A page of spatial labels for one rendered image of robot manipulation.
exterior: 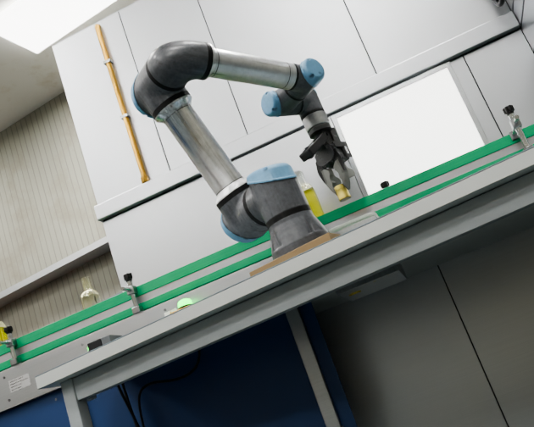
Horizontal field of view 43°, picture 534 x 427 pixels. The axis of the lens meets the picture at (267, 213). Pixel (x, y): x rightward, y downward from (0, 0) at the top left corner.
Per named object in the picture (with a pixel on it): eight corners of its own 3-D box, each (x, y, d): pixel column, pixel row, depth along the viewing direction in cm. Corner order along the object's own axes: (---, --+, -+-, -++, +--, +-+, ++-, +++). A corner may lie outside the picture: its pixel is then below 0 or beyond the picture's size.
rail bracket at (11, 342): (24, 363, 222) (15, 324, 226) (9, 363, 216) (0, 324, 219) (13, 368, 223) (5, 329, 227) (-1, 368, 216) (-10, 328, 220)
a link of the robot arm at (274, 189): (281, 209, 159) (259, 158, 162) (253, 232, 169) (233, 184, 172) (319, 201, 166) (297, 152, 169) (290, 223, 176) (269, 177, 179)
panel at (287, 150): (492, 153, 219) (449, 64, 229) (492, 151, 217) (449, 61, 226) (242, 260, 238) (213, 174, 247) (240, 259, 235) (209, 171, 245)
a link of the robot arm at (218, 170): (264, 232, 169) (137, 56, 172) (236, 255, 180) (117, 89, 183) (294, 213, 176) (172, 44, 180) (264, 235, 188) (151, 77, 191)
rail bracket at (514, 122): (548, 184, 194) (514, 115, 201) (553, 169, 179) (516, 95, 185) (531, 191, 195) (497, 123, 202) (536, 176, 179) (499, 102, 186)
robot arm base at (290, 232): (328, 235, 156) (311, 196, 159) (269, 262, 158) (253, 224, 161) (336, 242, 171) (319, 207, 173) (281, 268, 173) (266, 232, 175)
